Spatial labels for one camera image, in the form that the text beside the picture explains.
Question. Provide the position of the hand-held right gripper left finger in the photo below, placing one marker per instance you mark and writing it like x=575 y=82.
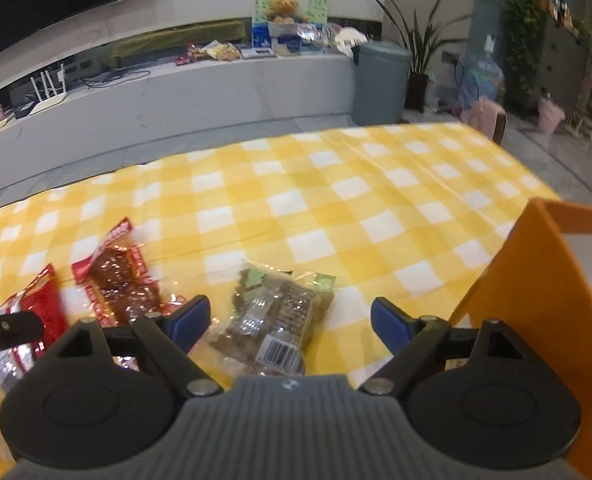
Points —
x=192 y=321

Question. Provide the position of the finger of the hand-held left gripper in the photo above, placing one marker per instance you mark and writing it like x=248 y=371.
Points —
x=18 y=329

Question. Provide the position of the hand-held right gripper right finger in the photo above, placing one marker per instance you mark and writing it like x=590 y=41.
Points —
x=388 y=321

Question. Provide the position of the red nut snack packet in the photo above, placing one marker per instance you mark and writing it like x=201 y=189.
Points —
x=43 y=310

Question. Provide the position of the dark red meat snack packet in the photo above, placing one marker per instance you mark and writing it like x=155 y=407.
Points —
x=121 y=280

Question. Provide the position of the green seed snack packet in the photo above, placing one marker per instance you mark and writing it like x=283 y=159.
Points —
x=276 y=315

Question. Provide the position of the orange cardboard box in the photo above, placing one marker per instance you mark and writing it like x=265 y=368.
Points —
x=525 y=285

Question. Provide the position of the yellow checked tablecloth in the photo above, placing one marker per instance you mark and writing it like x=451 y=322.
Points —
x=301 y=200

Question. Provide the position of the white television console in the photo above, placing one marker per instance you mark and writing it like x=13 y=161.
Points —
x=201 y=95

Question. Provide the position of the white router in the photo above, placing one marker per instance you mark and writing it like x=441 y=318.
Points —
x=48 y=97

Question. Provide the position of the grey trash bin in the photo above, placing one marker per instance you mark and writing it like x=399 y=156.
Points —
x=379 y=85

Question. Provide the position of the long-leaf potted plant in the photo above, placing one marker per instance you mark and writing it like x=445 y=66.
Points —
x=418 y=80

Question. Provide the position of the pink bucket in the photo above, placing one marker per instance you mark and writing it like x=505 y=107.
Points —
x=550 y=115

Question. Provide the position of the small red wrapper packet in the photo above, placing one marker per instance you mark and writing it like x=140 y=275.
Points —
x=190 y=55

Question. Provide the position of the yellow chip packet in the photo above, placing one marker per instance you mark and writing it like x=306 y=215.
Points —
x=221 y=51

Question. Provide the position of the small white stool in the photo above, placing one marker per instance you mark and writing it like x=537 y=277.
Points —
x=583 y=125

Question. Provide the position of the olive shelf cloth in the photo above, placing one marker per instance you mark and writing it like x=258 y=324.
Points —
x=176 y=40

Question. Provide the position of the blue carton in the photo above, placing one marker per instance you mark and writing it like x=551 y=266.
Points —
x=260 y=36

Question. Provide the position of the grey cabinet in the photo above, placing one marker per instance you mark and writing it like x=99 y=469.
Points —
x=565 y=65

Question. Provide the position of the green ivy plant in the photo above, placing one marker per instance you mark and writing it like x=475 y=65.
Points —
x=520 y=35

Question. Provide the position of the green gift box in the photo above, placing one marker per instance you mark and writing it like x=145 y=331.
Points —
x=316 y=10

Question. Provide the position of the brown teddy bear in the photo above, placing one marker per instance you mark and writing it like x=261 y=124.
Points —
x=282 y=9

